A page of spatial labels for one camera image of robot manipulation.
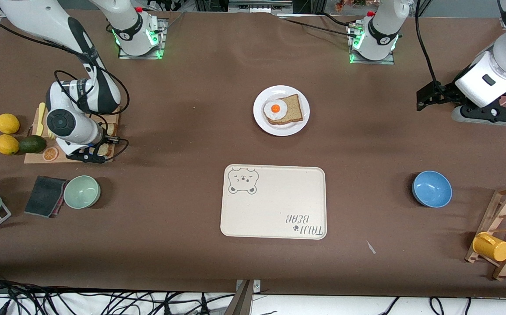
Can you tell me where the metal clamp bracket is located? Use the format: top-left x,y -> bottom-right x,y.
225,279 -> 261,315

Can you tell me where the blue bowl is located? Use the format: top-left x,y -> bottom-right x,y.
412,171 -> 453,208

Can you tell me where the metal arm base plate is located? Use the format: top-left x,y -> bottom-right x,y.
348,24 -> 396,65
119,18 -> 166,60

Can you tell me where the yellow mug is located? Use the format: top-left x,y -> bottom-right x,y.
472,232 -> 506,262

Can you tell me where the black cable bundle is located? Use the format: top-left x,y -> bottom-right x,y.
380,297 -> 472,315
0,280 -> 236,315

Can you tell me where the beige bear print tray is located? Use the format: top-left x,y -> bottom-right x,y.
220,164 -> 327,240

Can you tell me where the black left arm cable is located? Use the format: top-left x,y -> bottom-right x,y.
414,0 -> 439,87

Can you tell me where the dark grey sponge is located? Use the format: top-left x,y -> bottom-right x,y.
24,176 -> 69,218

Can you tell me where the yellow lemon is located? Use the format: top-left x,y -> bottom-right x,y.
0,134 -> 20,155
0,113 -> 20,134

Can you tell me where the wooden mug rack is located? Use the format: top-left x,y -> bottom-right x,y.
464,185 -> 506,281

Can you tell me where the wooden cutting board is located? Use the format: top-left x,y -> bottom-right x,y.
24,105 -> 120,165

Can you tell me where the toy fried egg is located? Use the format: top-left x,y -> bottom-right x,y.
263,99 -> 289,123

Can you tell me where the yellow plastic knife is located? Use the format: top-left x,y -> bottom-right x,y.
35,102 -> 46,137

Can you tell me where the pale green bowl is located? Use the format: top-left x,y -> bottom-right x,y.
63,175 -> 101,209

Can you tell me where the dark green avocado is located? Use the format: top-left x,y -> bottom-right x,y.
18,135 -> 47,154

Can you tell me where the white round plate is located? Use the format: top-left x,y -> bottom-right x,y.
253,85 -> 310,137

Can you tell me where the brown bread slice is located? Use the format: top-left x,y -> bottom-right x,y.
97,123 -> 119,159
265,94 -> 304,126

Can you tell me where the black base power cable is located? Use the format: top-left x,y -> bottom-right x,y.
159,12 -> 186,33
277,15 -> 356,39

